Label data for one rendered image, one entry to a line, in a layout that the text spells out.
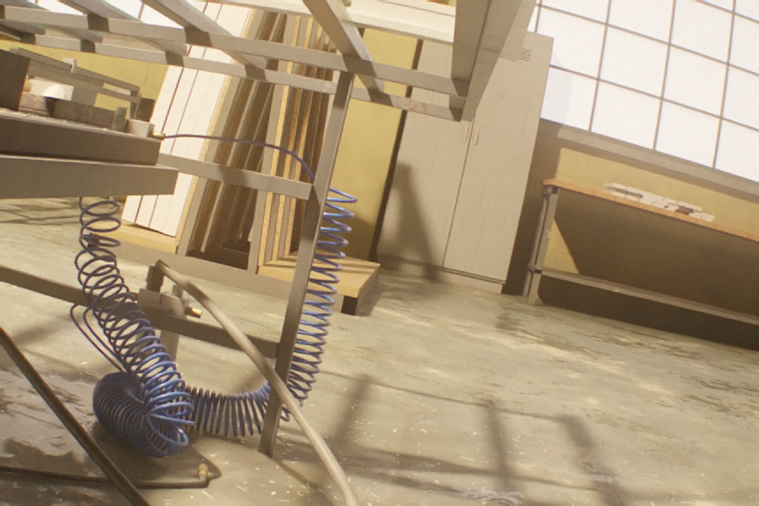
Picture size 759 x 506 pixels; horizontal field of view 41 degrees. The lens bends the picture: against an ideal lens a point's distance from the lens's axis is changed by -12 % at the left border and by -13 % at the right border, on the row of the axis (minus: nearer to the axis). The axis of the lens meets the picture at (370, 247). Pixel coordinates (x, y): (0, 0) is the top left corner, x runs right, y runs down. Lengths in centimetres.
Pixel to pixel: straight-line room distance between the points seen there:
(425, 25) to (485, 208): 627
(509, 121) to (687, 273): 197
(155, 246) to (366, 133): 344
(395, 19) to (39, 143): 121
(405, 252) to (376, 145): 79
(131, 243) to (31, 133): 436
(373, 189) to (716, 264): 288
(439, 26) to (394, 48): 639
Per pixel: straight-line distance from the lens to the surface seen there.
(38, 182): 88
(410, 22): 204
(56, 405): 138
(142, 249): 523
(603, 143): 874
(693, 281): 902
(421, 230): 826
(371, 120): 838
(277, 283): 511
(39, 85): 221
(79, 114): 212
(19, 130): 87
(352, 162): 837
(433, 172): 826
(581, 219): 882
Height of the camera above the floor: 60
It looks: 3 degrees down
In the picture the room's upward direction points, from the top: 13 degrees clockwise
